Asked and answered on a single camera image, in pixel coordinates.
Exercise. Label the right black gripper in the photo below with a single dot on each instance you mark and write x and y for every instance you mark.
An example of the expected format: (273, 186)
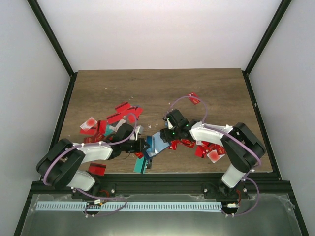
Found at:
(166, 136)

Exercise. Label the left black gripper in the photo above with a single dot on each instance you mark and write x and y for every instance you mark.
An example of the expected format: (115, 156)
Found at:
(140, 149)

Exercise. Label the navy blue card holder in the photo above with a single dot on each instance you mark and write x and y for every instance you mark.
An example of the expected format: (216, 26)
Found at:
(157, 145)

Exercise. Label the teal card black stripe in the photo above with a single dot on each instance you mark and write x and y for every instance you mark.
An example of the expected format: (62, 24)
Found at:
(140, 166)

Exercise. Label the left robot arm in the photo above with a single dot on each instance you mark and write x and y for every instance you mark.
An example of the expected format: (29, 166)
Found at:
(60, 166)

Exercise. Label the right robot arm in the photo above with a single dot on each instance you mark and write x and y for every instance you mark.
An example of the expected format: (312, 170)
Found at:
(238, 142)

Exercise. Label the red VIP card centre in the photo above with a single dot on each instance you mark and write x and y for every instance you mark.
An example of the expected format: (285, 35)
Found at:
(173, 145)

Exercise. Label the red vip card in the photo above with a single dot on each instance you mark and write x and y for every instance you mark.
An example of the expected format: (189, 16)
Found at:
(187, 143)
(173, 145)

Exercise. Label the red VIP card right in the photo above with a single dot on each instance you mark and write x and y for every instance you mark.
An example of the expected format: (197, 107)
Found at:
(187, 143)

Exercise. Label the white card red print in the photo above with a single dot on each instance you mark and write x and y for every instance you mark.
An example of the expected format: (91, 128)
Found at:
(117, 125)

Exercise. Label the white red dot card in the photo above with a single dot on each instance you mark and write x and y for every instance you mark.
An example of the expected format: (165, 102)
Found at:
(214, 156)
(88, 124)

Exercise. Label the red striped card top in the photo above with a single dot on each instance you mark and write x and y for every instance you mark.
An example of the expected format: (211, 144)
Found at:
(122, 107)

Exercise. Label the red card front left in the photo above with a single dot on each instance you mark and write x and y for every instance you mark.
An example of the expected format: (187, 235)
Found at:
(97, 169)

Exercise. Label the white red dot card left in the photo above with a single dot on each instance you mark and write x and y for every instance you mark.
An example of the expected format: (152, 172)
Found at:
(88, 124)

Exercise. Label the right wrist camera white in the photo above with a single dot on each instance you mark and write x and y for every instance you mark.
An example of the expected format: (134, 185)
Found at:
(168, 123)

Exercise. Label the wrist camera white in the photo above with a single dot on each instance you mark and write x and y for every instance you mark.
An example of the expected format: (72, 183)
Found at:
(138, 130)
(168, 123)

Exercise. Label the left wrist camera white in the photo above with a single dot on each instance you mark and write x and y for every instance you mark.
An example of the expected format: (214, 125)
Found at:
(138, 130)

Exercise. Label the white slotted cable duct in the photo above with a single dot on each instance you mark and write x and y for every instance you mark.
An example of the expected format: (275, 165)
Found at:
(131, 206)

